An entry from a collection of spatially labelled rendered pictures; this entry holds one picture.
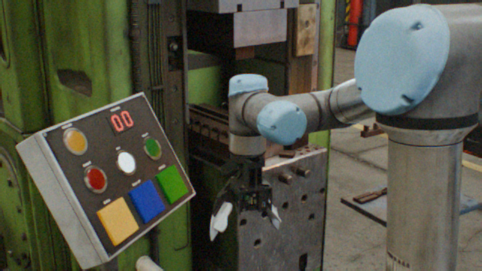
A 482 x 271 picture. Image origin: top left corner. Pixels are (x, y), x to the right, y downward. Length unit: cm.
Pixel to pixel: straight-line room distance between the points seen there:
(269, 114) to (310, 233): 97
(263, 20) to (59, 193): 77
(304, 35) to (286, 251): 72
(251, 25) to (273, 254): 72
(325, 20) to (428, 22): 137
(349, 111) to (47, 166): 57
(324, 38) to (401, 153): 135
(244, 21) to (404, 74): 95
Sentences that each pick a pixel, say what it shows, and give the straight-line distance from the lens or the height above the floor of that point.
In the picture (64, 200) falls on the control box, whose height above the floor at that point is 107.
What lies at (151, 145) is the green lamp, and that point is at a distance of 124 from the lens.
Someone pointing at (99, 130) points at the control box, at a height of 116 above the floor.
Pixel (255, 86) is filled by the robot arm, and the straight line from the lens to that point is 101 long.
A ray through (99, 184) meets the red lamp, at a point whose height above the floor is 108.
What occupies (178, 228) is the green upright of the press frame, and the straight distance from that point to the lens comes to 172.
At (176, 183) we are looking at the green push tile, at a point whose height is 101.
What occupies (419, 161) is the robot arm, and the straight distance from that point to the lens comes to 63.
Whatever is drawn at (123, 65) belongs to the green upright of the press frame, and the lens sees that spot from 146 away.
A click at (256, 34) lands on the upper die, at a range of 153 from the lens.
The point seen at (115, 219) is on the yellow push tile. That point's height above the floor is 102.
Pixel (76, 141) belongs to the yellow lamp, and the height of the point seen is 116.
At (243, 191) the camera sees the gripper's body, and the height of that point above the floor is 107.
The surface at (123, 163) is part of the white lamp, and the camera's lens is 116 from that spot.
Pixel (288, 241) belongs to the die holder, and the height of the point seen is 63.
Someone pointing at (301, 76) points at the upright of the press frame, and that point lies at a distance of 189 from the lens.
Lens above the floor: 151
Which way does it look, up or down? 19 degrees down
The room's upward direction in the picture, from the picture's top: straight up
